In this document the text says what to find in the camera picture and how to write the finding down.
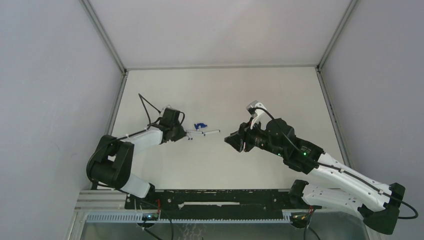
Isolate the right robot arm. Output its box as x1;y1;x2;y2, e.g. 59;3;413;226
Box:
224;118;406;235

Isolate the right black camera cable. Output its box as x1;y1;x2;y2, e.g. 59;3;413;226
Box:
251;106;419;220

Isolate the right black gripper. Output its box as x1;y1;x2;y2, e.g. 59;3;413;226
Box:
224;116;286;158

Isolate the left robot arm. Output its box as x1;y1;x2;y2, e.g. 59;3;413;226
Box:
86;107;187;209

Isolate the black camera cable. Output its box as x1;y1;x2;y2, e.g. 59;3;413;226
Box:
251;106;419;220
138;93;186;128

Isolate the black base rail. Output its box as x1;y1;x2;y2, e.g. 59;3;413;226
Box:
124;189;309;221

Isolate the blue pen cap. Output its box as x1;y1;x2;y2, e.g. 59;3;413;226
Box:
194;123;204;130
199;123;208;129

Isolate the left black camera cable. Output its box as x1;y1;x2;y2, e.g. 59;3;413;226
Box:
138;93;186;128

